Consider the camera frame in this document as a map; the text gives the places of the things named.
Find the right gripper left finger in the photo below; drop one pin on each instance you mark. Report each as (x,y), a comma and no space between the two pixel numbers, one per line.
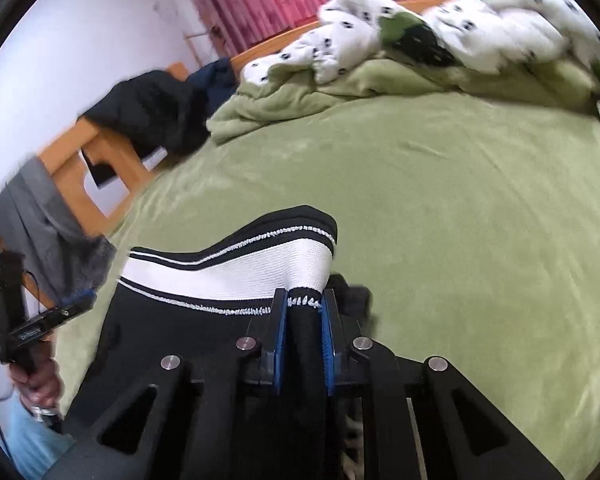
(160,405)

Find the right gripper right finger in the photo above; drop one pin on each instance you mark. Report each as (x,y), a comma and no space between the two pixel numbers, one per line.
(420,420)

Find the dark navy striped pants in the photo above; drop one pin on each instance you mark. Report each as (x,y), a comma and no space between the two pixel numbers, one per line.
(297,434)

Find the left hand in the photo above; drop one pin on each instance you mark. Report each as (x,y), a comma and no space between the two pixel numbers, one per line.
(43,388)

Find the grey garment on footboard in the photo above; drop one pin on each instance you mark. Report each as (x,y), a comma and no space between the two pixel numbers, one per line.
(36,222)

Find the light blue sleeve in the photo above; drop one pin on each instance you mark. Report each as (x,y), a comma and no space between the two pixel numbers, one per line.
(34,447)

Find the green bed sheet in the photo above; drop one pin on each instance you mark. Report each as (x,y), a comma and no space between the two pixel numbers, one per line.
(475,224)

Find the black jacket on footboard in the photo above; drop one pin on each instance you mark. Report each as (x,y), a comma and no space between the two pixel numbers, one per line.
(156,110)

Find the navy garment on footboard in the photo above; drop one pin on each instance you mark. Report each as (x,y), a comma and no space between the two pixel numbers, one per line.
(211,86)

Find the green fleece blanket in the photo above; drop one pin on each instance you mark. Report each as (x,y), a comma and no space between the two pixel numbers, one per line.
(287,93)

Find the white floral comforter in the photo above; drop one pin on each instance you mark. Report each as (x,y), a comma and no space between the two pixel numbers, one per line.
(482,35)

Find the wooden bed frame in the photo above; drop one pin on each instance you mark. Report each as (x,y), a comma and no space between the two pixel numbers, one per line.
(63,157)

